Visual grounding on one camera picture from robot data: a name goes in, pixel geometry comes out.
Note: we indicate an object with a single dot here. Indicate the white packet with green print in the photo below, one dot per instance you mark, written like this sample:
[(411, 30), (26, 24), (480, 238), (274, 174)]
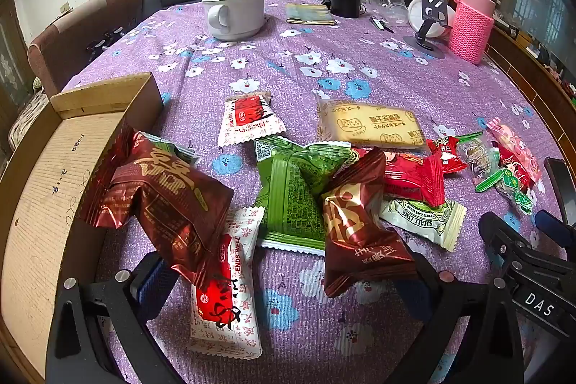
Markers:
[(423, 222)]

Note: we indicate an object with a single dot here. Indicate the white round lid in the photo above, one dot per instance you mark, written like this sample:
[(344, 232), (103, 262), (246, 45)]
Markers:
[(416, 17)]

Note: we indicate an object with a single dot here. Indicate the white mug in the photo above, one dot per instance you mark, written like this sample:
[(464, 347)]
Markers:
[(234, 13)]

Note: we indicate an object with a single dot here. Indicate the bright red snack packet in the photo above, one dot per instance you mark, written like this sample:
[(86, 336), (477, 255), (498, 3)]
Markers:
[(409, 179)]

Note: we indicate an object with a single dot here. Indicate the small red candy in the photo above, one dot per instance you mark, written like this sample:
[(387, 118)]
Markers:
[(447, 154)]

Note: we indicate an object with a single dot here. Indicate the dark red snack packet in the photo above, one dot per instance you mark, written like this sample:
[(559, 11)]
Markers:
[(162, 195), (355, 240)]

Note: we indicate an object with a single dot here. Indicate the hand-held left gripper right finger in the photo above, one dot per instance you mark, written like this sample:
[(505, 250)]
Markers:
[(420, 294)]

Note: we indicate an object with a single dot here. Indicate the bottle with pink knitted sleeve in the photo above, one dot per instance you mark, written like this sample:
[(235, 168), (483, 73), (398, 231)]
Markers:
[(472, 28)]

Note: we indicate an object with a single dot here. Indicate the green wrapped candy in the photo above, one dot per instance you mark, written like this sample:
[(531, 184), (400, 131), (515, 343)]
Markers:
[(513, 188)]

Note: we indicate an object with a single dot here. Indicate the yellow cracker packet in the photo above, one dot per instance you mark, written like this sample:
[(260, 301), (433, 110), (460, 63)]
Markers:
[(369, 125)]

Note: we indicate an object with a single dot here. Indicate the green snack packet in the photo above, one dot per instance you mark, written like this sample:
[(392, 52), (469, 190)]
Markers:
[(173, 150), (292, 195)]

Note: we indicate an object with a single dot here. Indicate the wooden cabinet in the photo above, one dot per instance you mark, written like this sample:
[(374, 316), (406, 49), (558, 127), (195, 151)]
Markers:
[(540, 64)]

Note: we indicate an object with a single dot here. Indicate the wall socket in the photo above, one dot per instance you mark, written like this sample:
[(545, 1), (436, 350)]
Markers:
[(65, 7)]

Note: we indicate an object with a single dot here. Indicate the purple floral tablecloth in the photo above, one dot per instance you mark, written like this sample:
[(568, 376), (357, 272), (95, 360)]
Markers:
[(351, 64)]

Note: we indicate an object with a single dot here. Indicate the brown cardboard box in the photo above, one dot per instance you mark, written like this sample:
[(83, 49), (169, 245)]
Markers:
[(49, 195)]

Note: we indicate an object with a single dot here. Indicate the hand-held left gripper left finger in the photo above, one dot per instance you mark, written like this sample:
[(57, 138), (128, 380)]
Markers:
[(148, 292)]

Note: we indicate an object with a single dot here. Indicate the pink snack packet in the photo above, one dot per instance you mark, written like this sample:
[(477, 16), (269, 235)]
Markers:
[(515, 150)]

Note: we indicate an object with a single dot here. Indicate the small black pen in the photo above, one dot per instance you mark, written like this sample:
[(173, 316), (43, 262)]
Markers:
[(381, 24)]

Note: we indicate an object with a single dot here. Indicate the yellow green notebook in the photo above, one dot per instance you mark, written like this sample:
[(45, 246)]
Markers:
[(310, 14)]

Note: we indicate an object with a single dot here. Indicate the grey phone stand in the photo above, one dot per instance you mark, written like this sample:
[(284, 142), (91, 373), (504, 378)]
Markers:
[(432, 6)]

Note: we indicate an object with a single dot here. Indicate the long white red snack packet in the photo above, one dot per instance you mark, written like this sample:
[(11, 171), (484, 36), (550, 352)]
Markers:
[(225, 312)]

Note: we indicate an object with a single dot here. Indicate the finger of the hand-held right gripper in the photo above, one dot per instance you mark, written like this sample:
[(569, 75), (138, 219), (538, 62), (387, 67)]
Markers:
[(551, 229), (497, 244)]

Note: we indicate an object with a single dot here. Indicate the patterned seat cushion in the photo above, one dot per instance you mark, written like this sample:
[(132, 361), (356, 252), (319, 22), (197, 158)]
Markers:
[(27, 118)]

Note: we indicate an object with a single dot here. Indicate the small white red snack packet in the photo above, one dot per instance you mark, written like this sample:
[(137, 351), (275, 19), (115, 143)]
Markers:
[(249, 118)]

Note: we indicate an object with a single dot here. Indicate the clear green-ended candy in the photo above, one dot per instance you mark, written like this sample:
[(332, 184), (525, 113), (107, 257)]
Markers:
[(481, 159)]

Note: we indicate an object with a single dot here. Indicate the black clamps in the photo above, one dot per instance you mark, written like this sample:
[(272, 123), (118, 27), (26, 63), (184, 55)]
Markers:
[(105, 42)]

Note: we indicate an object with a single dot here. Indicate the brown armchair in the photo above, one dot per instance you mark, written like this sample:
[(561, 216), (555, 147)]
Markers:
[(76, 42)]

